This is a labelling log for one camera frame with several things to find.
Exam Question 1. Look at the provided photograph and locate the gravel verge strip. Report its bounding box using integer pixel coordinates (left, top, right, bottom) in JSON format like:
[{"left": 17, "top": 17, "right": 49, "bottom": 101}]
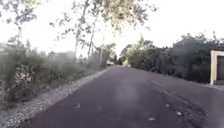
[{"left": 0, "top": 67, "right": 110, "bottom": 128}]

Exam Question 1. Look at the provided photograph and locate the row of trees and bushes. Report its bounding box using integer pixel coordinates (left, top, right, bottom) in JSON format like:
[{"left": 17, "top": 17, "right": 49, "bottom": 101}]
[
  {"left": 0, "top": 0, "right": 158, "bottom": 111},
  {"left": 116, "top": 31, "right": 224, "bottom": 85}
]

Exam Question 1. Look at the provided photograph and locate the dark asphalt road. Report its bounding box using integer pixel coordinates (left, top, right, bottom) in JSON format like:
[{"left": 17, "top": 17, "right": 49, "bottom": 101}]
[{"left": 18, "top": 65, "right": 224, "bottom": 128}]

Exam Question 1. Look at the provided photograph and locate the white gate frame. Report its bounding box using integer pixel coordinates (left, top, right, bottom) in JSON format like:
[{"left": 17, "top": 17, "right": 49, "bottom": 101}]
[{"left": 209, "top": 49, "right": 224, "bottom": 86}]

